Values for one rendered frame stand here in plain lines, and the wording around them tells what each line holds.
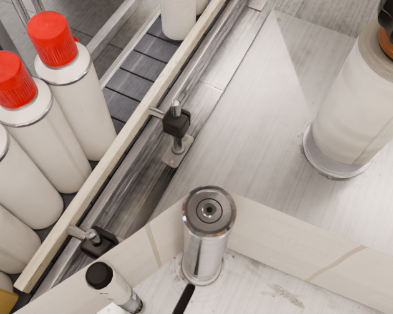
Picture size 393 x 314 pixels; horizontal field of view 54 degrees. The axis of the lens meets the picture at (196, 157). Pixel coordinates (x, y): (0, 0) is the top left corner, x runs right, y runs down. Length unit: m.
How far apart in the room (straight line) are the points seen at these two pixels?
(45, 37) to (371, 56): 0.27
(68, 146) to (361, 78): 0.29
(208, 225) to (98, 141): 0.23
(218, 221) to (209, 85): 0.38
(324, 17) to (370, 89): 0.39
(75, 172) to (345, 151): 0.30
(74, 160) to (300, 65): 0.35
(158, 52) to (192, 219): 0.37
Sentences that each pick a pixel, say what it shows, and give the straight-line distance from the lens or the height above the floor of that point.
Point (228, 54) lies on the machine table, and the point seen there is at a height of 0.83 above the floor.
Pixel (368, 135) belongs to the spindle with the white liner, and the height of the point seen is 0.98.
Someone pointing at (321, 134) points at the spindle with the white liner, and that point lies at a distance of 0.46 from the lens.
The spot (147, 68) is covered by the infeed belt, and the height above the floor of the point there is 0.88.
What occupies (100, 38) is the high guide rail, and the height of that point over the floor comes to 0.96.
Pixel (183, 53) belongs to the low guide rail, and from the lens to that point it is 0.54.
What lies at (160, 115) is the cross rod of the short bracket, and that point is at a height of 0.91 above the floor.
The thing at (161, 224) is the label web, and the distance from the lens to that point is 0.29.
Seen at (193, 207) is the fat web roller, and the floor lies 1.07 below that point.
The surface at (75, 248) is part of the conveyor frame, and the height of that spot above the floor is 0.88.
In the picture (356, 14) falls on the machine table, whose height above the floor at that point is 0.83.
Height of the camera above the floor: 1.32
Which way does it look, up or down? 63 degrees down
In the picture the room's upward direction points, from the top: 2 degrees clockwise
